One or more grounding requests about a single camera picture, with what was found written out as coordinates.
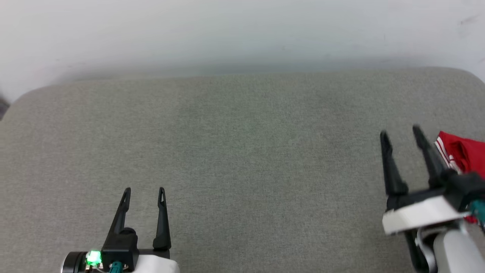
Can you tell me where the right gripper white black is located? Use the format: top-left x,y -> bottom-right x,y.
379,124 -> 471,235

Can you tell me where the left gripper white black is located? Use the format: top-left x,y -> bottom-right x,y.
62,187 -> 181,273

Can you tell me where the red shirt white trim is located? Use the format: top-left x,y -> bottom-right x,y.
434,130 -> 485,224

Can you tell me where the grey fabric sofa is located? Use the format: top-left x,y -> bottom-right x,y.
0,67 -> 485,273

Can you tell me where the teal right camera connector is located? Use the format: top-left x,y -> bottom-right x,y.
469,200 -> 485,226

